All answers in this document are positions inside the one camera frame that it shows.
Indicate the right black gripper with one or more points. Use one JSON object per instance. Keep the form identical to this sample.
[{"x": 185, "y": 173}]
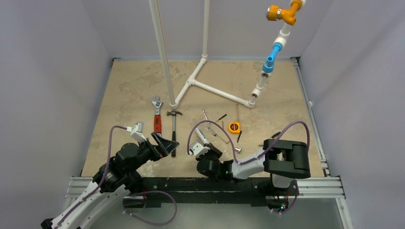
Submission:
[{"x": 212, "y": 151}]

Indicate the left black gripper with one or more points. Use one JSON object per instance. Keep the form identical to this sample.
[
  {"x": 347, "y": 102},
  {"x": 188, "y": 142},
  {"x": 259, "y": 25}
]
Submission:
[{"x": 168, "y": 146}]

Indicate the white remote control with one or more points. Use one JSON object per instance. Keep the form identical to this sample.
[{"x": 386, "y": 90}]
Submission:
[{"x": 202, "y": 137}]

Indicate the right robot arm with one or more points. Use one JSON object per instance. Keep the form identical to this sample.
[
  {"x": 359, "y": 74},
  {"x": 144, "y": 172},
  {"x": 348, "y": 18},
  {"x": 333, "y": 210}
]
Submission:
[{"x": 284, "y": 160}]

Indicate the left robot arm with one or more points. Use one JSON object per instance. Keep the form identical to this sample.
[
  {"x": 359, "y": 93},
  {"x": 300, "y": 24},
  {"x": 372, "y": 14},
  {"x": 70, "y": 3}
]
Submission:
[{"x": 117, "y": 178}]

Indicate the red adjustable wrench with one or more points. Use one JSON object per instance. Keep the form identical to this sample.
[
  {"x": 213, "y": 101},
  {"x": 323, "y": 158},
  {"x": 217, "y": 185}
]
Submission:
[{"x": 157, "y": 103}]

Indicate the silver transceiver module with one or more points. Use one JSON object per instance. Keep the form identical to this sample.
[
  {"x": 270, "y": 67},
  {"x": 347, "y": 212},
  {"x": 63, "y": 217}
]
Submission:
[{"x": 212, "y": 132}]

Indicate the small black pen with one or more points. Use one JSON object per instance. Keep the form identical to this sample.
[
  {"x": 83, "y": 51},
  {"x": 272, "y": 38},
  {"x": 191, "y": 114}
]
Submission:
[{"x": 238, "y": 139}]

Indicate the yellow tape measure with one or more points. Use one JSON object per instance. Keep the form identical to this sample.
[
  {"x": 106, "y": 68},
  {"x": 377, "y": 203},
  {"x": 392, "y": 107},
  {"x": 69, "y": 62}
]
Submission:
[{"x": 234, "y": 127}]

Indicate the small silver wrench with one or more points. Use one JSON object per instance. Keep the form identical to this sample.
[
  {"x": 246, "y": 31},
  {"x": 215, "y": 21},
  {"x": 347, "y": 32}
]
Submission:
[{"x": 206, "y": 117}]

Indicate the blue pipe fitting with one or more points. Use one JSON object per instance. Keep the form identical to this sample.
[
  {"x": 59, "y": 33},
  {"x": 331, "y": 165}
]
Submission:
[{"x": 269, "y": 63}]

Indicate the orange pipe valve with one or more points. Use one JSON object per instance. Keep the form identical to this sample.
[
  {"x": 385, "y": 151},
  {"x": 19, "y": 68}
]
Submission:
[{"x": 276, "y": 13}]

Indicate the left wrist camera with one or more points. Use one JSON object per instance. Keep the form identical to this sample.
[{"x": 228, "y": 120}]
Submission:
[{"x": 136, "y": 132}]

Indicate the black handled hammer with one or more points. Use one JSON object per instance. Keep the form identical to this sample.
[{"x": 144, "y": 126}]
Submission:
[{"x": 173, "y": 113}]

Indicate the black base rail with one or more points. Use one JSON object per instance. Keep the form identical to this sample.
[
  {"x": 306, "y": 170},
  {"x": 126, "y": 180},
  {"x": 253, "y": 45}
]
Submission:
[{"x": 254, "y": 191}]

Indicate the orange handled pliers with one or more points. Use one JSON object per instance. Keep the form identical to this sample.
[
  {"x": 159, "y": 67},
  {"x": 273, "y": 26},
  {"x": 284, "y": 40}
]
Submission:
[{"x": 272, "y": 137}]

